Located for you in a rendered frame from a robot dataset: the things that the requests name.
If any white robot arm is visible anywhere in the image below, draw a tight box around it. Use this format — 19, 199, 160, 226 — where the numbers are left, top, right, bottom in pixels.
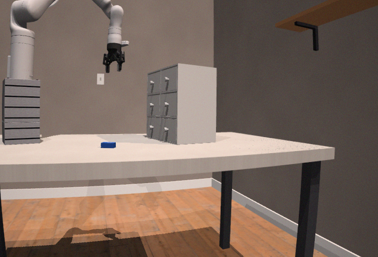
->
7, 0, 129, 80

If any blue nine-volt battery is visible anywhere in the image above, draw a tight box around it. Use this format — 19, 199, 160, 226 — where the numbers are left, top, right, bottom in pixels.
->
101, 142, 116, 148

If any grey chest of drawers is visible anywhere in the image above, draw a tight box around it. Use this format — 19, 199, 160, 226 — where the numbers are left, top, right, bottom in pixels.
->
146, 63, 217, 145

